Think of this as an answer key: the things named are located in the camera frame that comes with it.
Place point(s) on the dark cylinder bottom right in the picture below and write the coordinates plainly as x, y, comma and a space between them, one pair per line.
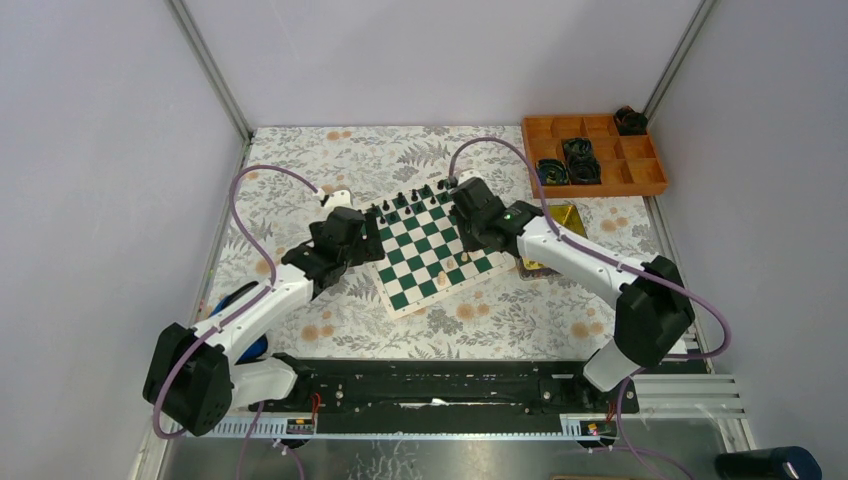
785, 463

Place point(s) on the black coil tray upper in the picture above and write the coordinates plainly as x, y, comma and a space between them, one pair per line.
578, 147

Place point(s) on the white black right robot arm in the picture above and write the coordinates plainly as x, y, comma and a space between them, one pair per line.
650, 312

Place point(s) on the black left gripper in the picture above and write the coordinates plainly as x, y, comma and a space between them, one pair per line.
370, 249

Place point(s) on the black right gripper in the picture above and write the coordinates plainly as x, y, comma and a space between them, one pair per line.
469, 244

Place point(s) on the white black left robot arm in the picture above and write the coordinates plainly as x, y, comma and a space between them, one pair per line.
196, 375

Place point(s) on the black coil outside tray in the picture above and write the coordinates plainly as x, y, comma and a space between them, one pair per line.
629, 122

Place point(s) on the green white chess board mat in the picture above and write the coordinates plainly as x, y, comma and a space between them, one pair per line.
419, 236

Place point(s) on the black mounting base rail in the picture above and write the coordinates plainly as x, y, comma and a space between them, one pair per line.
444, 396

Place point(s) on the black coil tray lower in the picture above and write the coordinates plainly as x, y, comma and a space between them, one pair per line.
584, 170

